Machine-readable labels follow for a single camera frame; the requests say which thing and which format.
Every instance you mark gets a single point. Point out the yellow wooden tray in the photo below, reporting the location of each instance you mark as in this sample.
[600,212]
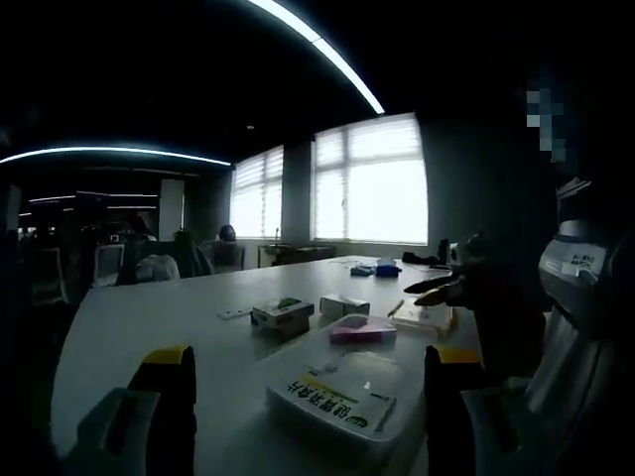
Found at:
[421,317]

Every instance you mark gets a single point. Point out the white power strip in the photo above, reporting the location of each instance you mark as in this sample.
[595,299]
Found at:
[232,314]

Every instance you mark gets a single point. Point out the ceiling light strip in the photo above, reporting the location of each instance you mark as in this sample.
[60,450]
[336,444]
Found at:
[347,75]
[124,149]

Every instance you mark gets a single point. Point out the white yellow-striped medicine box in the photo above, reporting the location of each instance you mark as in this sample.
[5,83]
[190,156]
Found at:
[332,401]

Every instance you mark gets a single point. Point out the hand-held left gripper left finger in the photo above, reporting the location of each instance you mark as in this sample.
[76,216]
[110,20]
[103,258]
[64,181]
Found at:
[168,396]

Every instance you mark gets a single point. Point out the clear plastic storage container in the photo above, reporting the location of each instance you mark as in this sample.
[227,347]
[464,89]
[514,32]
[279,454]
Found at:
[397,387]

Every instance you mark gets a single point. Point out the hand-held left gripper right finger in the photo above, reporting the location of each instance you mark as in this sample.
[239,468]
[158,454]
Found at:
[449,396]

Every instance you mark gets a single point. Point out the grey jacket on chair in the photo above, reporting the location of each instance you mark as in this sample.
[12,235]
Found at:
[198,258]

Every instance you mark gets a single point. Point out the potted green plant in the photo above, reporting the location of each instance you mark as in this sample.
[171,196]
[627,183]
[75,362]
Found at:
[183,237]

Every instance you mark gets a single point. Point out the white office chair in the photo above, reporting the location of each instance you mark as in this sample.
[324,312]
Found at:
[109,265]
[48,273]

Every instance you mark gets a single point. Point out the blue white medicine box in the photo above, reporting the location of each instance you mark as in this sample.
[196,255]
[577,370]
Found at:
[278,333]

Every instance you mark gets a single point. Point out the white chest device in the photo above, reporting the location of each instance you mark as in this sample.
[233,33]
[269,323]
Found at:
[575,277]

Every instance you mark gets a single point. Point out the dark low cabinet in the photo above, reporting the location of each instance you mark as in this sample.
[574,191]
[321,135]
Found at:
[297,255]

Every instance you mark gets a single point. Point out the light blue packet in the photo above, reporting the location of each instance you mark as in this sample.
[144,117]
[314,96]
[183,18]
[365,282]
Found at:
[361,270]

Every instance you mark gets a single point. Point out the green white medicine box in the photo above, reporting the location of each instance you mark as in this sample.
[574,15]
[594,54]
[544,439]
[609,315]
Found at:
[283,310]

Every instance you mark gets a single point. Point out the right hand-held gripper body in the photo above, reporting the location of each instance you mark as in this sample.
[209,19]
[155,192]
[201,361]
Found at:
[466,250]

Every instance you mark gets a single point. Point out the black bottle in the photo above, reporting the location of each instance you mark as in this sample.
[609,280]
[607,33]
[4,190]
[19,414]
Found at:
[444,250]

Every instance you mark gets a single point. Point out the large window with blinds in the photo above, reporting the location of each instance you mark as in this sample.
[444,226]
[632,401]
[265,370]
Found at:
[377,188]

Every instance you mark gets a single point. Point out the black cloth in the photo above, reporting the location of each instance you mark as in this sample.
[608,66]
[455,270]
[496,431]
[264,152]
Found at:
[419,258]

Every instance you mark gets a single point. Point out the small window with blinds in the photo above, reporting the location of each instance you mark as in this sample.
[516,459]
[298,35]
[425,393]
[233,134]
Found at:
[258,198]

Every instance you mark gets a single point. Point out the red medicine box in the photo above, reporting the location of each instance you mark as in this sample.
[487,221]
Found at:
[362,329]

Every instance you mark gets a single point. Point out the blue tissue box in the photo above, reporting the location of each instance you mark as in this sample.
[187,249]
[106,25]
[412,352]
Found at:
[386,268]

